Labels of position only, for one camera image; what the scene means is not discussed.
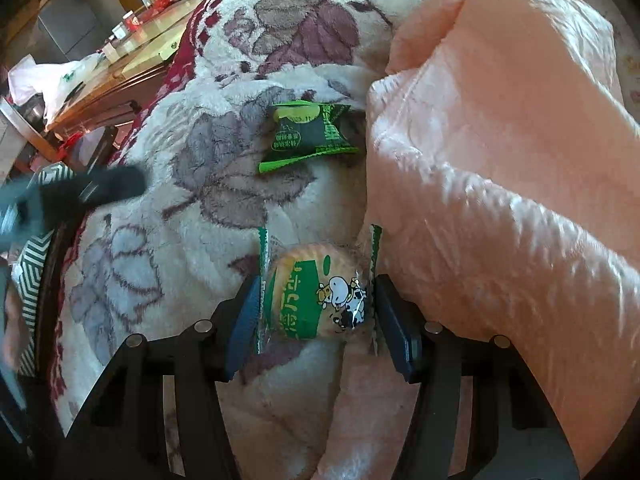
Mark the green black snack packet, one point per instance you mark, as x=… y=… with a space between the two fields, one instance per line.
x=305 y=132

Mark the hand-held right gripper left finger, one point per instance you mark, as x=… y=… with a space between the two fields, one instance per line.
x=245 y=325

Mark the pink quilt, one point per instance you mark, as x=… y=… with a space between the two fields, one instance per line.
x=500 y=160

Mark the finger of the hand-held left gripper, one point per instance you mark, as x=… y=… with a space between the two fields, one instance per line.
x=110 y=182

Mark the red gift box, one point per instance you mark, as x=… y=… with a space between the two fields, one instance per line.
x=132 y=20

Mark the dark wooden stand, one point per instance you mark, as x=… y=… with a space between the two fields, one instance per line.
x=92 y=145

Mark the grey refrigerator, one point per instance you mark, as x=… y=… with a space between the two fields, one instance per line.
x=65 y=30

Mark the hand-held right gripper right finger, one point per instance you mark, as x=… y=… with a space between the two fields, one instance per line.
x=395 y=325

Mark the wooden table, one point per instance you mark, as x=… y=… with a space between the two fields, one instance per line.
x=145 y=55

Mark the floral fleece blanket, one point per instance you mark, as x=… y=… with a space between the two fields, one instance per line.
x=200 y=110

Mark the white plastic bag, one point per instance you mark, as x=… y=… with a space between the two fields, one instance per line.
x=45 y=80

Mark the round bread packet cow print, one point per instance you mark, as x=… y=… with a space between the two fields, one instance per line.
x=300 y=290

